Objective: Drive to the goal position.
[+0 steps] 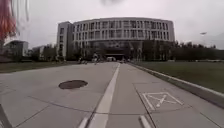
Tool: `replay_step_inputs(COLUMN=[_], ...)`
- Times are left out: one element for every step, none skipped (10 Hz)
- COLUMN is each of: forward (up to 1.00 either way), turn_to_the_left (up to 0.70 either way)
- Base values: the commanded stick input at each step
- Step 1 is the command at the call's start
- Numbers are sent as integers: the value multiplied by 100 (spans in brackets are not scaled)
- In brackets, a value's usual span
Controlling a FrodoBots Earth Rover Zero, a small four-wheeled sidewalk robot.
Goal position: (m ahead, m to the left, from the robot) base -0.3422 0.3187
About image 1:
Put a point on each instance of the pale concrete kerb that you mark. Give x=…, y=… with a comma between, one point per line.
x=186, y=85

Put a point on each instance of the robot's own part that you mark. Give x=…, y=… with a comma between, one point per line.
x=145, y=122
x=83, y=123

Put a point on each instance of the person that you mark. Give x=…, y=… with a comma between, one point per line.
x=95, y=58

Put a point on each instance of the small pale building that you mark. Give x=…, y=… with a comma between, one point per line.
x=16, y=48

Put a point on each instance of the large grey curved building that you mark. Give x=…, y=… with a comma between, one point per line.
x=123, y=30

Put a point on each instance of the dark round manhole cover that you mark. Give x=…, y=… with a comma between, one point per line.
x=73, y=84

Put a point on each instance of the row of dark trees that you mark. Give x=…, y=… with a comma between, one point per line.
x=186, y=51
x=50, y=53

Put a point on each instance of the grass field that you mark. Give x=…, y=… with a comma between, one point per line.
x=26, y=66

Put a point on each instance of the grey concrete paved road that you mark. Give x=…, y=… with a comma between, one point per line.
x=50, y=96

